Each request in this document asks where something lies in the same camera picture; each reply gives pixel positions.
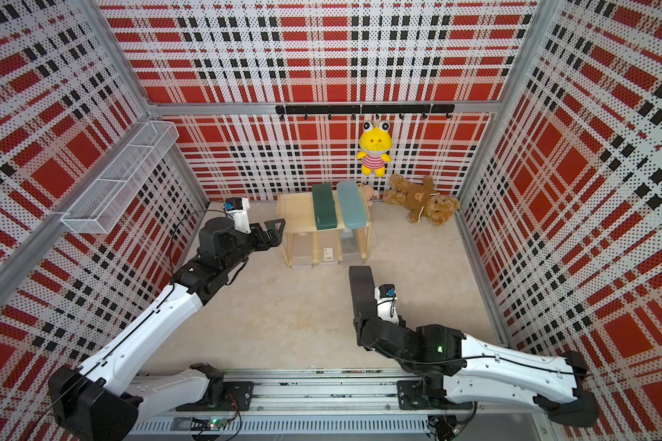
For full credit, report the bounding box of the black pencil case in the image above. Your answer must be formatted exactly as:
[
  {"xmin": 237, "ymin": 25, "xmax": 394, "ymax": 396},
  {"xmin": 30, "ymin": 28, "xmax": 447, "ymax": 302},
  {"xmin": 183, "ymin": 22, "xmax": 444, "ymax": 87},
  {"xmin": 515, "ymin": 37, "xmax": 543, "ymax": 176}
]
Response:
[{"xmin": 349, "ymin": 266, "xmax": 377, "ymax": 333}]

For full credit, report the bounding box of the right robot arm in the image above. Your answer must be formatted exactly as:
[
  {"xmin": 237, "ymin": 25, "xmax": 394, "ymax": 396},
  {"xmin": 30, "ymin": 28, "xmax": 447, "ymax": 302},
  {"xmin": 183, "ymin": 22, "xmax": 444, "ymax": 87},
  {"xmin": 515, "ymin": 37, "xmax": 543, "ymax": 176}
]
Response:
[{"xmin": 354, "ymin": 317, "xmax": 599, "ymax": 427}]

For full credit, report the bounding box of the green circuit board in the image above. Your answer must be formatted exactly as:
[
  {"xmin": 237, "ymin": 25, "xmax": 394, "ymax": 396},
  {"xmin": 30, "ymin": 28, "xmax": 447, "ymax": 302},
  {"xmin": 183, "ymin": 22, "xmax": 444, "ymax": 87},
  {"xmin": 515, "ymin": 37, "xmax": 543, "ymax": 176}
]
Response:
[{"xmin": 189, "ymin": 418, "xmax": 228, "ymax": 432}]

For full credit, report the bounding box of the brown teddy bear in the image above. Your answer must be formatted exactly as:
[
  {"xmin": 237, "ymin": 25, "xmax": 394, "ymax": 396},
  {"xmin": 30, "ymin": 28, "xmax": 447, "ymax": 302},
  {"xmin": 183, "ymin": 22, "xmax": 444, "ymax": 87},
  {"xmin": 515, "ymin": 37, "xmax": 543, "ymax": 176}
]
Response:
[{"xmin": 382, "ymin": 174, "xmax": 461, "ymax": 226}]

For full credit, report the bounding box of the yellow frog plush toy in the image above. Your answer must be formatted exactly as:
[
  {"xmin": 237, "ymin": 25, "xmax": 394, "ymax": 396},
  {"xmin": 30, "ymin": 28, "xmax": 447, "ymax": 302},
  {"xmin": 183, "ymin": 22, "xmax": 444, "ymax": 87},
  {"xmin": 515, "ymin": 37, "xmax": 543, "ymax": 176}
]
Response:
[{"xmin": 357, "ymin": 121, "xmax": 392, "ymax": 178}]

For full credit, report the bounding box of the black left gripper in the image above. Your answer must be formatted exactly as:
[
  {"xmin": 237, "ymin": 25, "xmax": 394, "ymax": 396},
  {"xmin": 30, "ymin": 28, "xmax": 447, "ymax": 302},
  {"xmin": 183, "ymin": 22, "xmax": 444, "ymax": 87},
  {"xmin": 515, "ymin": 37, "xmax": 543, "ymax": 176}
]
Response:
[{"xmin": 221, "ymin": 218, "xmax": 285, "ymax": 274}]

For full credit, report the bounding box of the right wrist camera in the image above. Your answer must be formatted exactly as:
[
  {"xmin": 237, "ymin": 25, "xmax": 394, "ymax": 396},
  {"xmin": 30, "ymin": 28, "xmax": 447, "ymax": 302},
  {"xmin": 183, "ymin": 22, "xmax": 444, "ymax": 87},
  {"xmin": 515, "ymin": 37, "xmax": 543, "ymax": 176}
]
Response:
[{"xmin": 373, "ymin": 284, "xmax": 400, "ymax": 325}]

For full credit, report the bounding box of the white wire mesh basket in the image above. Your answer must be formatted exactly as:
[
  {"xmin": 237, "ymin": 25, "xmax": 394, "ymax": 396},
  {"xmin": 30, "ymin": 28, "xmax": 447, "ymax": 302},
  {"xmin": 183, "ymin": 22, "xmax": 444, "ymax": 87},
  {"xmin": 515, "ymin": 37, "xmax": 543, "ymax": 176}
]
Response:
[{"xmin": 61, "ymin": 121, "xmax": 178, "ymax": 234}]

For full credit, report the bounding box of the dark green pencil case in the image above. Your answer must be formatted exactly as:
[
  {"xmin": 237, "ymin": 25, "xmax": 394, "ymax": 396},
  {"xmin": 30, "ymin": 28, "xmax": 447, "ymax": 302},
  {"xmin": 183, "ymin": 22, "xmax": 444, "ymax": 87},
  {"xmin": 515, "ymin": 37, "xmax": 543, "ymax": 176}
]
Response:
[{"xmin": 312, "ymin": 183, "xmax": 338, "ymax": 231}]

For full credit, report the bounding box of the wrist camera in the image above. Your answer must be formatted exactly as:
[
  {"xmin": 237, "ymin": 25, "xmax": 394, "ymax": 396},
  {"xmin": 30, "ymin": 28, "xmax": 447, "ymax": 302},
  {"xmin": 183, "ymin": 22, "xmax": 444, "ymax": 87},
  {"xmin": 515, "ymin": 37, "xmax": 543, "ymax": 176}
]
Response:
[
  {"xmin": 224, "ymin": 198, "xmax": 251, "ymax": 234},
  {"xmin": 373, "ymin": 284, "xmax": 400, "ymax": 325}
]

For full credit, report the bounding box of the light teal pencil case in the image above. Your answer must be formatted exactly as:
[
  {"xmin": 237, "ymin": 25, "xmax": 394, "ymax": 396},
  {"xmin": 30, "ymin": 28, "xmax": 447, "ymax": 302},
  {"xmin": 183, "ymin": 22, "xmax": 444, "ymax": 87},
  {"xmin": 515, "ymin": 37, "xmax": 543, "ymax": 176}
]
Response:
[{"xmin": 337, "ymin": 181, "xmax": 368, "ymax": 230}]

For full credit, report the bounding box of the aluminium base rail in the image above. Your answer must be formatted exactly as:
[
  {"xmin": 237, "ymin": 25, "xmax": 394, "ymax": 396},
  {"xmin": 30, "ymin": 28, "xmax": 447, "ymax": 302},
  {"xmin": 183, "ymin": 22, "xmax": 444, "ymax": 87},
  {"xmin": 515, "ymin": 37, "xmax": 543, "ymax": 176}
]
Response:
[{"xmin": 126, "ymin": 366, "xmax": 553, "ymax": 437}]

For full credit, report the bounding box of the wooden two-tier shelf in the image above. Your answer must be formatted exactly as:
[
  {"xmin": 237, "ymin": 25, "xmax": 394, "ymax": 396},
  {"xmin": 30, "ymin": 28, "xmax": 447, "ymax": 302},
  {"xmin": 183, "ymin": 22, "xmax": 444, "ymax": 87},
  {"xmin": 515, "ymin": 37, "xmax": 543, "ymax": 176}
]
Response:
[{"xmin": 277, "ymin": 186, "xmax": 373, "ymax": 268}]

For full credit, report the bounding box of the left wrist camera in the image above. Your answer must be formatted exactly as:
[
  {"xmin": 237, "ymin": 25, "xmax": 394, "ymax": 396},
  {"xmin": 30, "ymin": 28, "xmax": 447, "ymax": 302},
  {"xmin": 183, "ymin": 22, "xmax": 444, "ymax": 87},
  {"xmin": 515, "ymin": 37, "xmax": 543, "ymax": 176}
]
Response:
[{"xmin": 224, "ymin": 198, "xmax": 251, "ymax": 234}]

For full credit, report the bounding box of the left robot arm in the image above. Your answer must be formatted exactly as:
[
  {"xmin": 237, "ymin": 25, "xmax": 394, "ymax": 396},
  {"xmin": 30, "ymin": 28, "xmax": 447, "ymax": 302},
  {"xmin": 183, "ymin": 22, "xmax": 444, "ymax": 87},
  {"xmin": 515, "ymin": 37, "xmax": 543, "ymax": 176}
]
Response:
[{"xmin": 48, "ymin": 215, "xmax": 285, "ymax": 440}]

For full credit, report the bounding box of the pink pig plush toy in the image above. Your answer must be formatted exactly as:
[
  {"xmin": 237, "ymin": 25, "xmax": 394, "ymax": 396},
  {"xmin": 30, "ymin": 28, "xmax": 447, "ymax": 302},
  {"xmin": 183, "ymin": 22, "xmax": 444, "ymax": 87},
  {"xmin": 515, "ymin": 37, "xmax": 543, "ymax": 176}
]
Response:
[{"xmin": 359, "ymin": 185, "xmax": 380, "ymax": 207}]

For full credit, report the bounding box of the black wall hook rail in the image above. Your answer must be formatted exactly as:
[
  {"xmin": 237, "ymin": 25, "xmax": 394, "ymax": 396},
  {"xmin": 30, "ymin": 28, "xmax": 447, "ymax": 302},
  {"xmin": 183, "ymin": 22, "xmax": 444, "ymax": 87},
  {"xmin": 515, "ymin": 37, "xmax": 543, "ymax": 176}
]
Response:
[{"xmin": 275, "ymin": 103, "xmax": 456, "ymax": 118}]

